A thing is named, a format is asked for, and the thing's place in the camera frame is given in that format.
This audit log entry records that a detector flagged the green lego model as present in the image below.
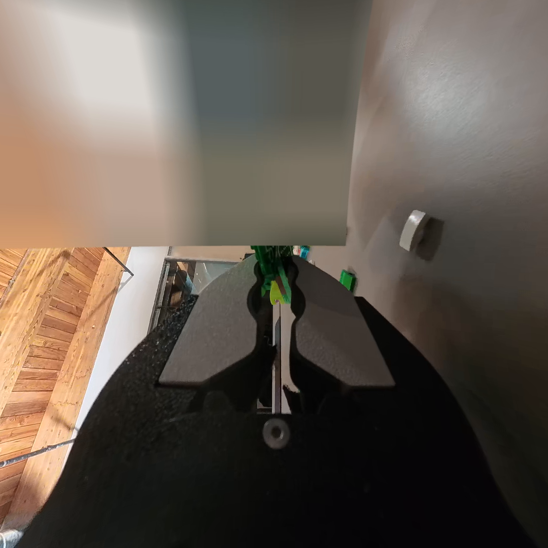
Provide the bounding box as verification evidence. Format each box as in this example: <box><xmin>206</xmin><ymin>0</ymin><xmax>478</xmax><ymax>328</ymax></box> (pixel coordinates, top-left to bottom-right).
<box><xmin>250</xmin><ymin>245</ymin><xmax>300</xmax><ymax>305</ymax></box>

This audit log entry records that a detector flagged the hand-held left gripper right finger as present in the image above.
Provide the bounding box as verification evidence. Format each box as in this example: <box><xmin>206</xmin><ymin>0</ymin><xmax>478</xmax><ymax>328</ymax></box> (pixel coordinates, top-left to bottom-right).
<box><xmin>280</xmin><ymin>257</ymin><xmax>395</xmax><ymax>412</ymax></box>

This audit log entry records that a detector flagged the glass partition window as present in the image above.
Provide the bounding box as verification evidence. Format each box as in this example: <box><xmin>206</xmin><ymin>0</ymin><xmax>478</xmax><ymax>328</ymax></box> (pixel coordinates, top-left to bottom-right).
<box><xmin>148</xmin><ymin>257</ymin><xmax>253</xmax><ymax>335</ymax></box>

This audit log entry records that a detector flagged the white curved lego brick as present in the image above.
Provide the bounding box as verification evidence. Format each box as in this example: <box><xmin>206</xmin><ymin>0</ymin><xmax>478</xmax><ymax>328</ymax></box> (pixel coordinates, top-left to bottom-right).
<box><xmin>399</xmin><ymin>209</ymin><xmax>444</xmax><ymax>261</ymax></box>

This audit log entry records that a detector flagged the black metal rail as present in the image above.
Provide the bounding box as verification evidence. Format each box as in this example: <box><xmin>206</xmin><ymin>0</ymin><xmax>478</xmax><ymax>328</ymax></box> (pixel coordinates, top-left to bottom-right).
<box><xmin>0</xmin><ymin>440</ymin><xmax>78</xmax><ymax>468</ymax></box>
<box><xmin>103</xmin><ymin>247</ymin><xmax>134</xmax><ymax>277</ymax></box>

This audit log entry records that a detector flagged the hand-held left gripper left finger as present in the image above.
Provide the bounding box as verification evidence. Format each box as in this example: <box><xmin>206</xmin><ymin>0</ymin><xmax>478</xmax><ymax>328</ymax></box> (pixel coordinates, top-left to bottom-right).
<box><xmin>158</xmin><ymin>259</ymin><xmax>277</xmax><ymax>412</ymax></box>

